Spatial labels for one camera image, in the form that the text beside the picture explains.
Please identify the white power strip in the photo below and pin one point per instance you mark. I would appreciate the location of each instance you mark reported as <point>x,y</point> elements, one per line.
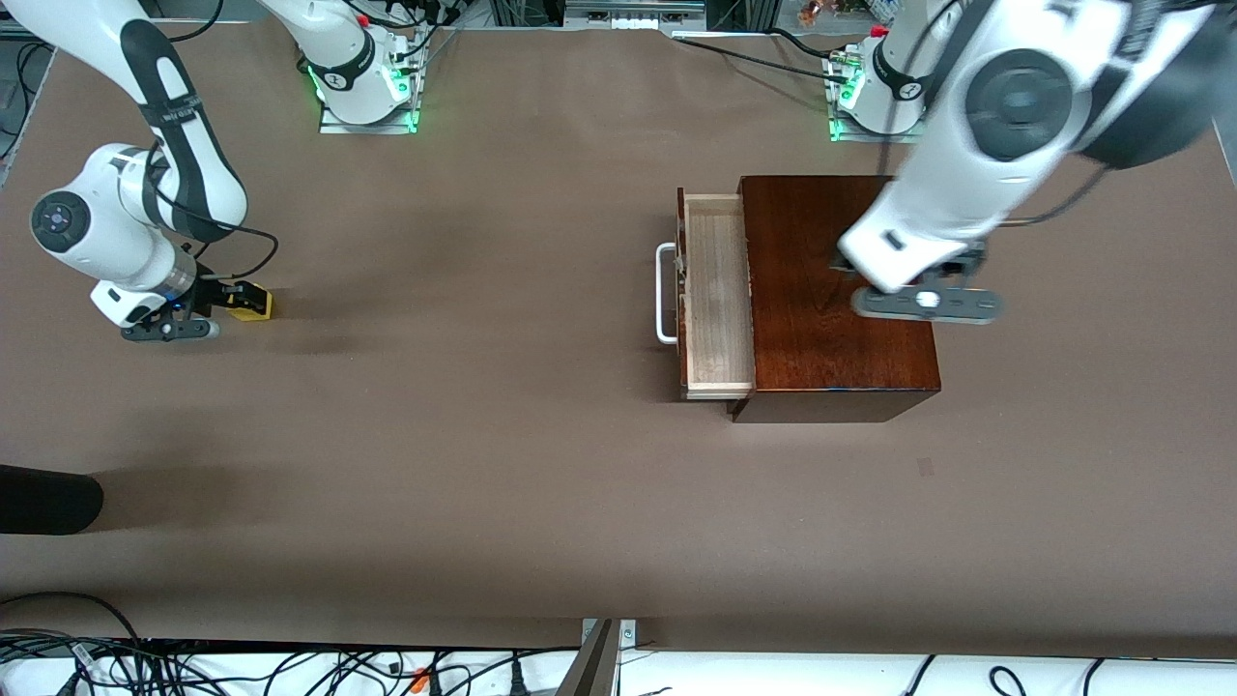
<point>633,21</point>

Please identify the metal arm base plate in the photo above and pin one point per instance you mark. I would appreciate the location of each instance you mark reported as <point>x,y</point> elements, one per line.
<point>387,129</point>
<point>850,138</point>

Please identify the orange plug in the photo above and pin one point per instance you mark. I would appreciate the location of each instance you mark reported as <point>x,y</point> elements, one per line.
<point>418,682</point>

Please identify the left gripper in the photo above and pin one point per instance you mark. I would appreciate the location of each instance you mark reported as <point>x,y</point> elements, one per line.
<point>969,261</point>

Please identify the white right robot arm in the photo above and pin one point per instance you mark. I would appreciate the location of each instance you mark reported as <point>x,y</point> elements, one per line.
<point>106,232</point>

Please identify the dark wooden box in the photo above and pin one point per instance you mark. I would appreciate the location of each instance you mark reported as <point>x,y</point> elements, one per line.
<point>831,358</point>

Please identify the black cylinder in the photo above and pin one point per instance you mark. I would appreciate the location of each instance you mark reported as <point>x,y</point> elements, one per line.
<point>48,498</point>

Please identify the grey metal bracket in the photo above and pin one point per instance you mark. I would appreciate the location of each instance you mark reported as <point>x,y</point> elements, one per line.
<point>628,633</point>

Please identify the dark metal bar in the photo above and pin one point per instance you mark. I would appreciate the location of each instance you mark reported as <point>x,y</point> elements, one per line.
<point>591,667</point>

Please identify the black plug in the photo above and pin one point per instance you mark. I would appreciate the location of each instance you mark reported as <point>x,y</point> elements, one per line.
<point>517,681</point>

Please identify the yellow block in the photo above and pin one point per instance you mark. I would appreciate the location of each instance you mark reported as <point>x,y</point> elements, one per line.
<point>256,309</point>

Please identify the wooden drawer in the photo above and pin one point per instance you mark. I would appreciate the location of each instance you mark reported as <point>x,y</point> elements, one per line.
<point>720,290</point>

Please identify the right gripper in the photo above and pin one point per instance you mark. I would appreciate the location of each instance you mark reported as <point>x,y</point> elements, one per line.
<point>205,293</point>

